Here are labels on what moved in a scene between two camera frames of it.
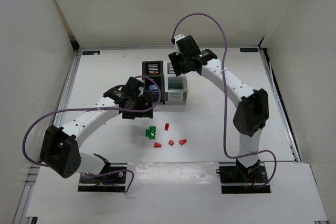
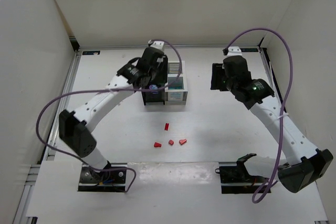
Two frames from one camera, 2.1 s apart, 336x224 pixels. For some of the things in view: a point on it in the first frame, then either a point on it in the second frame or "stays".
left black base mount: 113,178 stays
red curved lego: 182,141 stays
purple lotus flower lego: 153,87 stays
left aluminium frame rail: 66,88 stays
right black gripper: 177,64 -> 217,77
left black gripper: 137,115 -> 153,96
